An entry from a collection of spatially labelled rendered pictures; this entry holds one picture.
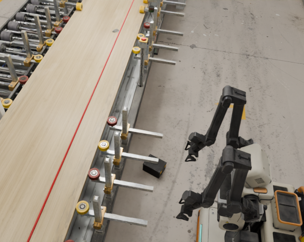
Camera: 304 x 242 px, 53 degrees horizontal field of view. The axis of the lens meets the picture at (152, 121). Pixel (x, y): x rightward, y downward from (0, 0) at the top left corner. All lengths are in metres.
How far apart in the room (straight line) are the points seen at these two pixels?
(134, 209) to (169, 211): 0.34
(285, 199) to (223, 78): 2.53
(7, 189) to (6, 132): 0.49
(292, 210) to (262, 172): 0.60
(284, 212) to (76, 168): 1.40
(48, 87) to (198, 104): 1.97
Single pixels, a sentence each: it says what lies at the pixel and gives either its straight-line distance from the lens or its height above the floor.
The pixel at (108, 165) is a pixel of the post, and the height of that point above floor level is 1.12.
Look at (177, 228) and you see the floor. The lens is 2.96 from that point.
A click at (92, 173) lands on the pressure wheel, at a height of 0.91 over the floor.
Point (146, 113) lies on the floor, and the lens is 3.74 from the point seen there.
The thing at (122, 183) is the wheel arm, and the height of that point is 0.84.
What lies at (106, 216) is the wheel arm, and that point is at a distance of 2.04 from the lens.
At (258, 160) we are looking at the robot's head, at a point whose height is 1.39.
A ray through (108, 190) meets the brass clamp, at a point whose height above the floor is 0.85.
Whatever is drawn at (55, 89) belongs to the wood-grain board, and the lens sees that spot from 2.73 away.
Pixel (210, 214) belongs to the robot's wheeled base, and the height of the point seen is 0.28.
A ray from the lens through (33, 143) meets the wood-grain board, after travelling 2.36.
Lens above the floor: 2.69
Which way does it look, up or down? 47 degrees down
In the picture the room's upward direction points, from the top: 6 degrees clockwise
